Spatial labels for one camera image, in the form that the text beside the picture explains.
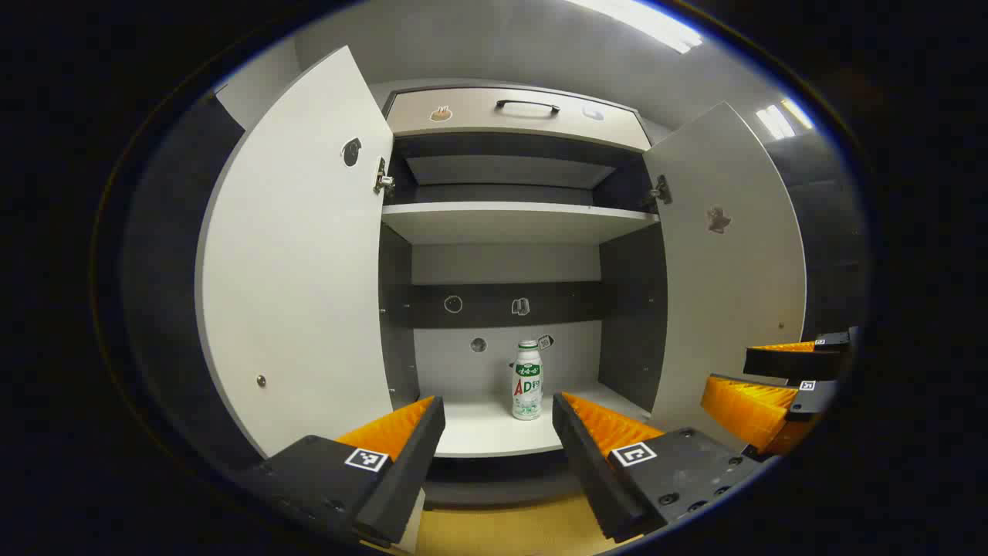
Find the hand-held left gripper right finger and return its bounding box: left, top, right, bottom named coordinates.
left=551, top=392, right=773, bottom=544

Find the white cabinet drawer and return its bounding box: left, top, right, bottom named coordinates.
left=384, top=86, right=653, bottom=152

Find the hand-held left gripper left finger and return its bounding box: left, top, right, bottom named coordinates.
left=232, top=395, right=447, bottom=549

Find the white cabinet shelf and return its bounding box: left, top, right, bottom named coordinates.
left=381, top=202, right=661, bottom=246

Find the white and grey cabinet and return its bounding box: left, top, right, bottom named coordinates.
left=378, top=77, right=672, bottom=510

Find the long ceiling light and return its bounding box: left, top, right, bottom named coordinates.
left=567, top=0, right=703, bottom=55

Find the black backdrop cloth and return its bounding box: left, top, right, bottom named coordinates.
left=764, top=131, right=869, bottom=341

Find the white green label bottle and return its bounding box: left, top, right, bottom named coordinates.
left=511, top=340, right=544, bottom=422

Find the small ceiling light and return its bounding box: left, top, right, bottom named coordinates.
left=755, top=97, right=815, bottom=141

